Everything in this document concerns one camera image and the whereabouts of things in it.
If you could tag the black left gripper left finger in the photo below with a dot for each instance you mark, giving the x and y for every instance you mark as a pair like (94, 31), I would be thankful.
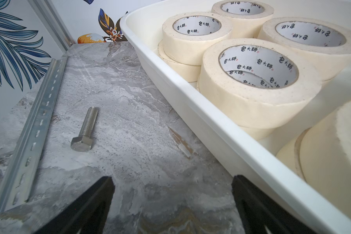
(87, 214)

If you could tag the cream tape roll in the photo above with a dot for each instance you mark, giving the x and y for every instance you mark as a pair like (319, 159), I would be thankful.
(325, 158)
(256, 83)
(190, 73)
(247, 17)
(326, 45)
(187, 36)

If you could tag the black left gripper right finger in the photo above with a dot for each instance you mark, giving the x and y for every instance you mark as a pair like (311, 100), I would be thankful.
(262, 215)

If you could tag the steel hex bolt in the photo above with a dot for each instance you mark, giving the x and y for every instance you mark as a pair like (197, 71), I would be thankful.
(83, 142)

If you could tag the perforated metal DIN rail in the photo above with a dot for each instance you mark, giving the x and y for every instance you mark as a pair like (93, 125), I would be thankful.
(20, 174)

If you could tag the white plastic storage tray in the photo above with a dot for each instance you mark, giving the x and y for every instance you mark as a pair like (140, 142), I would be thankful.
(239, 153)

